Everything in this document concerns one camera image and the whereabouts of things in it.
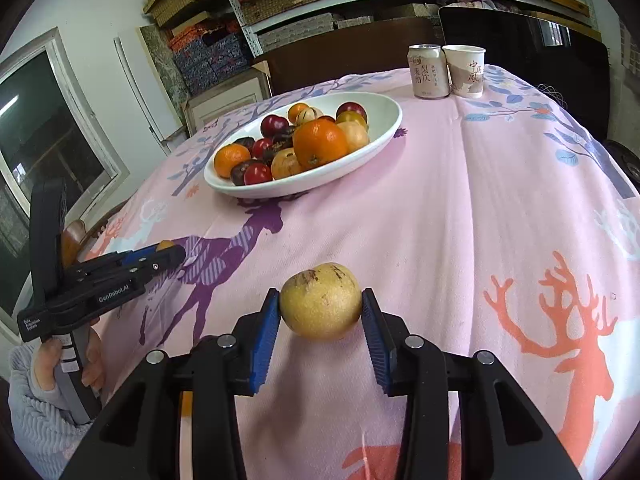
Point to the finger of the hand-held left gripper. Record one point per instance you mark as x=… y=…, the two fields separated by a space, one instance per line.
x=142 y=255
x=165 y=261

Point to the large yellow pepino melon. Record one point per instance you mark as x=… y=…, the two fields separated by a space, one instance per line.
x=357 y=136

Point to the white board panel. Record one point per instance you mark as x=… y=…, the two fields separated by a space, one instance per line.
x=145 y=90

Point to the white paper cup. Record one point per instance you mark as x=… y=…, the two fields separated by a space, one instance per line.
x=465 y=72

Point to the orange mandarin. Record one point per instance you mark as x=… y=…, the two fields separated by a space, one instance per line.
x=232 y=160

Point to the white framed window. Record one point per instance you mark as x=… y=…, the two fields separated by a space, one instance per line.
x=50 y=125

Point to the dark brown wooden board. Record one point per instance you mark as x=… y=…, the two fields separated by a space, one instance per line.
x=340 y=55

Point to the wooden picture frame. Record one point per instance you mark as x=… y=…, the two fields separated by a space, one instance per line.
x=225 y=100

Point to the dark red plum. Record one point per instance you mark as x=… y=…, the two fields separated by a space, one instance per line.
x=275 y=125
x=350 y=106

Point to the dark purple passion fruit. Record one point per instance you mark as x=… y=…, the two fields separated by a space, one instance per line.
x=270 y=156
x=245 y=142
x=238 y=172
x=282 y=136

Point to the small tan pepino melon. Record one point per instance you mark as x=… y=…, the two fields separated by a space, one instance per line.
x=309 y=117

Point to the person's left hand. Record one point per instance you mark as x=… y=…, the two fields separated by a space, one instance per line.
x=92 y=360

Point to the pale drink can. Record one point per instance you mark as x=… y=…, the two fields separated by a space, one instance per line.
x=427 y=75

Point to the yellow-green small citrus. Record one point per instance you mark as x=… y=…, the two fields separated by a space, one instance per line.
x=350 y=120

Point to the stack of blue patterned boxes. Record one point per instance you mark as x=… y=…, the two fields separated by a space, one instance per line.
x=210 y=60

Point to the person's left forearm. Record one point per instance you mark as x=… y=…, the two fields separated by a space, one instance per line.
x=35 y=420

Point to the large black screen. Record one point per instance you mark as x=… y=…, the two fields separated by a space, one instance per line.
x=525 y=45

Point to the black round stool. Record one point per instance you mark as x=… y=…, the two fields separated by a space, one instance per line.
x=625 y=157

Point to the small glossy orange citrus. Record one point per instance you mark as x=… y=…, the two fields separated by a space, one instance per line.
x=297 y=110

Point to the white metal shelf rack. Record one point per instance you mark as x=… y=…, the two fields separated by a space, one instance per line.
x=240 y=12

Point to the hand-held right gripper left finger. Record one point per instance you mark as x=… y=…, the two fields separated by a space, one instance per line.
x=265 y=345

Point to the grey marble slab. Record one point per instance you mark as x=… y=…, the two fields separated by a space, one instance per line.
x=160 y=60

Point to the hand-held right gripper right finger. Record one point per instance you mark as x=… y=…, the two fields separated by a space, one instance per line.
x=376 y=345

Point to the white oval plate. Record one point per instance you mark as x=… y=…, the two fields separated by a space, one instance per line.
x=380 y=115

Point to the large orange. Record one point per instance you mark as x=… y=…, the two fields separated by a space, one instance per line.
x=320 y=144

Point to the brown wooden chair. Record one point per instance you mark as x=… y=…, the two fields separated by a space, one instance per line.
x=72 y=245

